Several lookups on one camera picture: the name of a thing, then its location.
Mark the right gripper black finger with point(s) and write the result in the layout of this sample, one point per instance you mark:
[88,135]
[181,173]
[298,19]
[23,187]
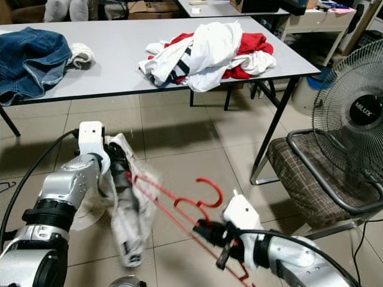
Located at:
[206,225]
[209,238]

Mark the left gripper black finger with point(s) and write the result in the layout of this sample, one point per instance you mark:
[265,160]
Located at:
[136,191]
[123,194]

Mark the red clothes hanger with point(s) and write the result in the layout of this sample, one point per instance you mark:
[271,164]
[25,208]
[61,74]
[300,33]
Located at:
[221,192]

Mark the white thin cloth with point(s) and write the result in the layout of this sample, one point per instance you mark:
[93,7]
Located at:
[146,230]

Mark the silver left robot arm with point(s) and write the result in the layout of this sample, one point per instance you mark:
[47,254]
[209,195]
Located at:
[66,191]

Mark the grey robot leg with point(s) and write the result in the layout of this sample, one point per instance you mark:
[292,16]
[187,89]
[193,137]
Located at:
[127,282]

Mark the brown checked metal chair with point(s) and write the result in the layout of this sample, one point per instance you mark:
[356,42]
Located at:
[305,173]

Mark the grey table black legs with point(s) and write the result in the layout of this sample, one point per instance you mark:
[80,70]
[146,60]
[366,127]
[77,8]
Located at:
[119,60]

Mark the blue denim jeans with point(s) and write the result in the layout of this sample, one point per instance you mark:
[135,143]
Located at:
[36,60]

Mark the white jacket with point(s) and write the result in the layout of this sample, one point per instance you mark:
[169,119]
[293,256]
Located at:
[215,48]

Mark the brown printed cardboard box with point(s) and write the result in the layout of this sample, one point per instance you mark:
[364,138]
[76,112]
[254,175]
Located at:
[152,8]

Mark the white pillow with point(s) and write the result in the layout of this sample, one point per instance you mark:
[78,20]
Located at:
[57,9]
[78,9]

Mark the blue white bin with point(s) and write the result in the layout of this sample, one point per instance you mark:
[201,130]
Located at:
[311,89]

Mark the white table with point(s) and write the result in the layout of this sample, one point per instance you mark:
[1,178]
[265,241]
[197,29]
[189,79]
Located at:
[209,8]

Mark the brown leather chair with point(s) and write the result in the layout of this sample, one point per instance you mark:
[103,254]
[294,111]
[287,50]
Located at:
[21,11]

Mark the black standing fan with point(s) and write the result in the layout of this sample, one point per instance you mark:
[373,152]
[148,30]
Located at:
[365,110]

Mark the pink blue cloth pile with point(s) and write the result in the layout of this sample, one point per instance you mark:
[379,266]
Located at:
[338,6]

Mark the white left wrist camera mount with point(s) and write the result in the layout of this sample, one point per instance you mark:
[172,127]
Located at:
[91,139]

